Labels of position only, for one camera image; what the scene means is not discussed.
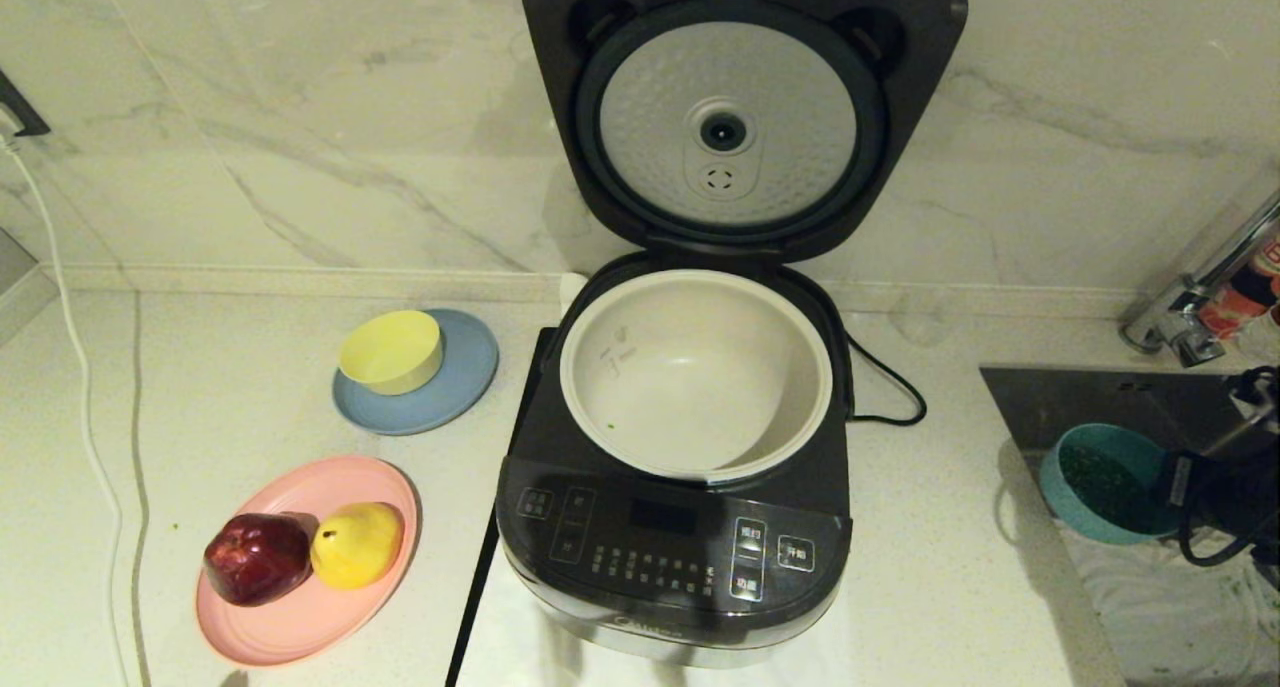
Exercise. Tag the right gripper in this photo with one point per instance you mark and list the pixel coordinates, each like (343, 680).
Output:
(1240, 492)

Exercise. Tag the teal plastic bowl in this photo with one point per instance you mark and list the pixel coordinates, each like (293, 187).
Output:
(1060, 497)

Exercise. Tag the black rice cooker lid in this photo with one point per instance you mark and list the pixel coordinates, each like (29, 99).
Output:
(900, 117)

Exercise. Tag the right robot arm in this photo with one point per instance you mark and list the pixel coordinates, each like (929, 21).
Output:
(1262, 387)

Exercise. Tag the black rice cooker body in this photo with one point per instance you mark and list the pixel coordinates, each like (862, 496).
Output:
(660, 527)

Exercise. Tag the yellow bowl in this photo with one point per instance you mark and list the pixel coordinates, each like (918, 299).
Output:
(390, 352)

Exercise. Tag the white cloth with green specks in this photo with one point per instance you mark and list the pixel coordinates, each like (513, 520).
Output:
(1170, 627)

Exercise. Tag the chrome faucet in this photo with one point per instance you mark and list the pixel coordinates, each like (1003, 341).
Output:
(1180, 327)

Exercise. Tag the stainless steel sink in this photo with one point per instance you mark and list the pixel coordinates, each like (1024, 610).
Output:
(1030, 407)

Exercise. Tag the red label bottle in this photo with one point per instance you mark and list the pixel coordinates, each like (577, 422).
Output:
(1245, 302)

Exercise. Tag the blue plate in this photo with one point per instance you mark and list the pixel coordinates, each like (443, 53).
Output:
(465, 387)

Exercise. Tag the yellow pear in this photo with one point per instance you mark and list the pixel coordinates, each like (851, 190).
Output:
(360, 545)

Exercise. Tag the pink plate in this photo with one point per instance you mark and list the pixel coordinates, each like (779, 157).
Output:
(300, 627)

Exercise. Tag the red apple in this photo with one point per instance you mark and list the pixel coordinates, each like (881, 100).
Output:
(255, 562)

